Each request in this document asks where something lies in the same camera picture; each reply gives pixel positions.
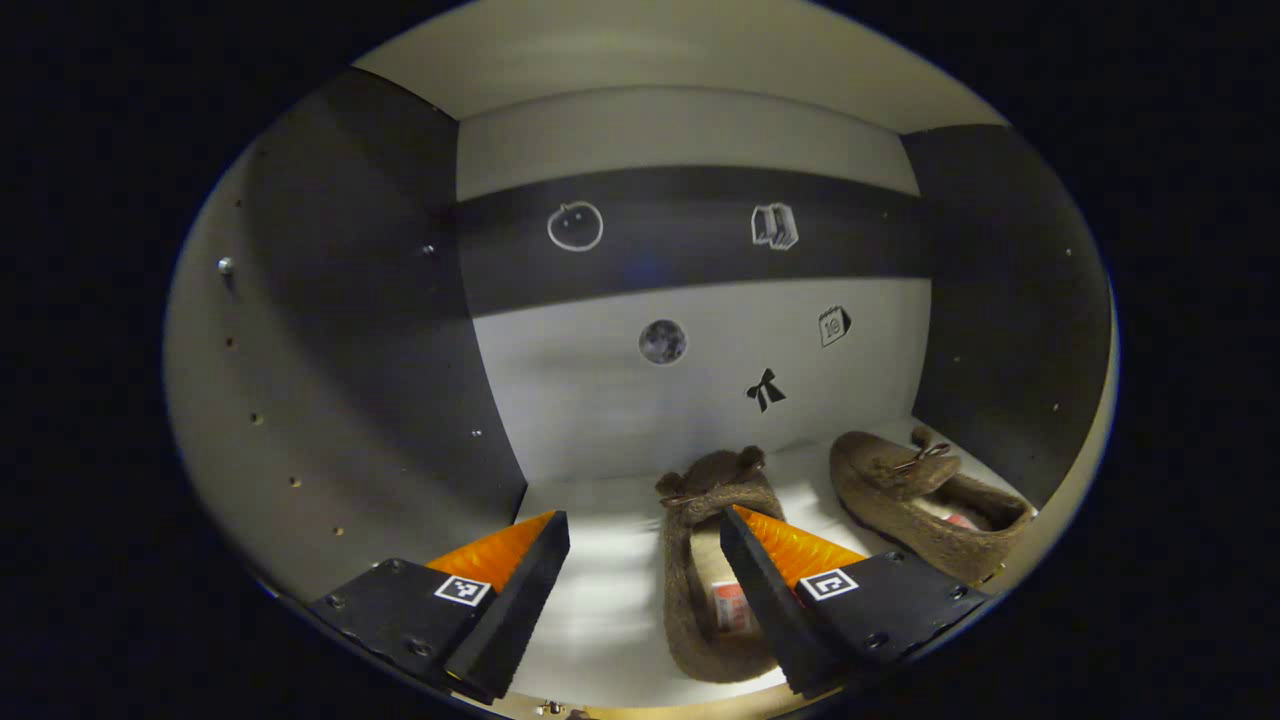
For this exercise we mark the white shoe cabinet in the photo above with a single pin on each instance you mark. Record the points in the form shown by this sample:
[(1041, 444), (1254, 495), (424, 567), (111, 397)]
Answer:
[(350, 350)]

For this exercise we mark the brown fuzzy shoe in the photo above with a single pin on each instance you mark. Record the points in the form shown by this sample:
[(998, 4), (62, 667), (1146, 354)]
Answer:
[(900, 520), (690, 590)]

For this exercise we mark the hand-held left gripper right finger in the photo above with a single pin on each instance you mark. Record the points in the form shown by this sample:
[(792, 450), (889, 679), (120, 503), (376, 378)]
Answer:
[(765, 605)]

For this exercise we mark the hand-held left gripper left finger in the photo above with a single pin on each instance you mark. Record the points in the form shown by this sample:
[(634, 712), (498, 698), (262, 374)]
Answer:
[(515, 600)]

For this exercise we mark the white cabinet shelf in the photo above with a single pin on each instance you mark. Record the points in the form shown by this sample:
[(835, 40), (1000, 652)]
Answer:
[(680, 50), (600, 600)]

